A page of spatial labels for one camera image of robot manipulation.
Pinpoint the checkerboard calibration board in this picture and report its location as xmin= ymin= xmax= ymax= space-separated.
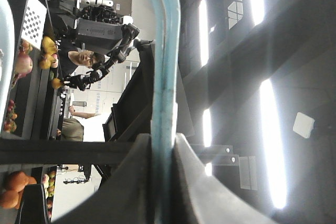
xmin=21 ymin=0 xmax=47 ymax=50

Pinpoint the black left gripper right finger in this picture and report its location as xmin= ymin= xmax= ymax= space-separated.
xmin=170 ymin=133 xmax=274 ymax=223

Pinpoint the light blue shopping basket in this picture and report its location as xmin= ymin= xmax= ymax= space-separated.
xmin=148 ymin=0 xmax=181 ymax=223

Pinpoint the black wooden produce stand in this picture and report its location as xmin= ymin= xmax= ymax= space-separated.
xmin=0 ymin=0 xmax=158 ymax=224

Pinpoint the person in dark shirt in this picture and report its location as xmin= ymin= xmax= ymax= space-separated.
xmin=58 ymin=47 xmax=105 ymax=77

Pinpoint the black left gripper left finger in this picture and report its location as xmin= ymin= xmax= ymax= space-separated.
xmin=54 ymin=134 xmax=152 ymax=223

